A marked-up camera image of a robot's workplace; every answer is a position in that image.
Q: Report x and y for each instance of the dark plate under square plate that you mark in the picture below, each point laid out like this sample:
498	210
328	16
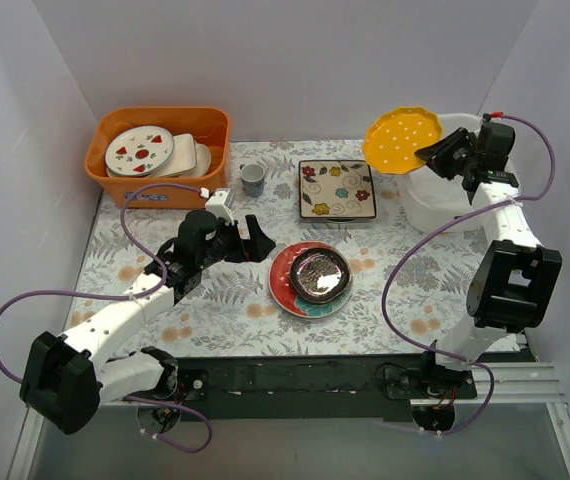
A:
342	220

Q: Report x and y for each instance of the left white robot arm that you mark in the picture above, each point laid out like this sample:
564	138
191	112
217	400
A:
69	376

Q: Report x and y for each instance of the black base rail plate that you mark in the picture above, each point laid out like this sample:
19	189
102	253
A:
306	387

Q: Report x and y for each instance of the clear pinkish glass plate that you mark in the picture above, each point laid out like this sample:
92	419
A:
319	275

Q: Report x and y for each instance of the white plastic bin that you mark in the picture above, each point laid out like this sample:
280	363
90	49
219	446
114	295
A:
430	201

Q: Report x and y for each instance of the large red teal plate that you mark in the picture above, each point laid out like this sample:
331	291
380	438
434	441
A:
284	294

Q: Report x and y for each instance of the small grey white cup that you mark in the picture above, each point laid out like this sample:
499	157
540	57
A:
253	179

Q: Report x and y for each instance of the orange plastic bin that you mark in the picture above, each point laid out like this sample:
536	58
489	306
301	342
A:
208	125

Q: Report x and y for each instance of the square floral plate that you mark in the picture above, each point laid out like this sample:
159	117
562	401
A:
336	189

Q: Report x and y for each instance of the cream rectangular plate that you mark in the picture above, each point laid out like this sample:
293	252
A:
182	159

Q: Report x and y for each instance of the yellow dotted scalloped plate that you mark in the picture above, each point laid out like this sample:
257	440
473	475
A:
390	143

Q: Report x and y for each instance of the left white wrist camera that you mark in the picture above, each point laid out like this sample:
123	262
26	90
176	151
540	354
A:
219	203

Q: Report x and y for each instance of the round watermelon pattern plate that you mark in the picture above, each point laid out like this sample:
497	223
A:
139	152

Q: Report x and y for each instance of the small cream plate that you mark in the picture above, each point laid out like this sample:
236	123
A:
203	162

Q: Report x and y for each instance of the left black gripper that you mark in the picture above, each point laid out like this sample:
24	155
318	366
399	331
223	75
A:
240	242

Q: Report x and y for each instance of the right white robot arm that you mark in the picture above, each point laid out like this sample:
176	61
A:
513	285

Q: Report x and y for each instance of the floral patterned table mat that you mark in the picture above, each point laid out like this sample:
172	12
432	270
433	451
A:
404	293

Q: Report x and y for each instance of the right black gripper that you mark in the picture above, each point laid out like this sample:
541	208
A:
460	154

